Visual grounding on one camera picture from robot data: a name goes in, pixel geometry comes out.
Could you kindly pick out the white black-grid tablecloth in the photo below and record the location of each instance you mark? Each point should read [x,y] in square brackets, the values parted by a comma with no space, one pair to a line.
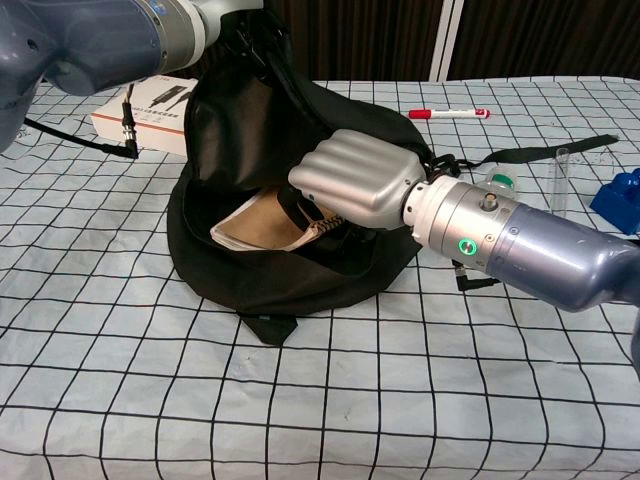
[350,400]

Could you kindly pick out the brown kraft notebook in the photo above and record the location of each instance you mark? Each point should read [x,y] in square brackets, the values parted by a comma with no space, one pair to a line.
[260,230]

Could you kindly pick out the black backpack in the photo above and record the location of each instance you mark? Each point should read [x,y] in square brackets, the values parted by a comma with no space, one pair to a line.
[300,280]

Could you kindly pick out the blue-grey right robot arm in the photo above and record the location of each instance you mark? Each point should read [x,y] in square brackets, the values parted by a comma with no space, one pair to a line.
[540,250]

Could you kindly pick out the red and white marker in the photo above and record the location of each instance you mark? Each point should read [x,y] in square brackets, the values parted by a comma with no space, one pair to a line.
[450,114]

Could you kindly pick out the dark brown curtain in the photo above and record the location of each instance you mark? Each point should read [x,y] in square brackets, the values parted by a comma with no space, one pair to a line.
[360,40]

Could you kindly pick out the clear test tube white stopper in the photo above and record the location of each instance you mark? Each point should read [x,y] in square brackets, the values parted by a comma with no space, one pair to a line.
[561,175]

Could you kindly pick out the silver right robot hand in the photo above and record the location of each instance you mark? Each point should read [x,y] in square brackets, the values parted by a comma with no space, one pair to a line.
[360,175]

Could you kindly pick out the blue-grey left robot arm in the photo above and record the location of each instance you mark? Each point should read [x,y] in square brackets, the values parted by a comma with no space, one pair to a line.
[100,40]

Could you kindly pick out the blue toy building block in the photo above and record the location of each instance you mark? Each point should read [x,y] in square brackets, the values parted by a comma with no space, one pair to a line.
[617,200]

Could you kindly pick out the clear plastic bottle green cap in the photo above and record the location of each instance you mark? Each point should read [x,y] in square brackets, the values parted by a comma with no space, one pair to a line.
[500,180]

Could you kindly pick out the white frame post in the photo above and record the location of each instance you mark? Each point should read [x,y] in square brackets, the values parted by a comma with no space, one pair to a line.
[447,40]

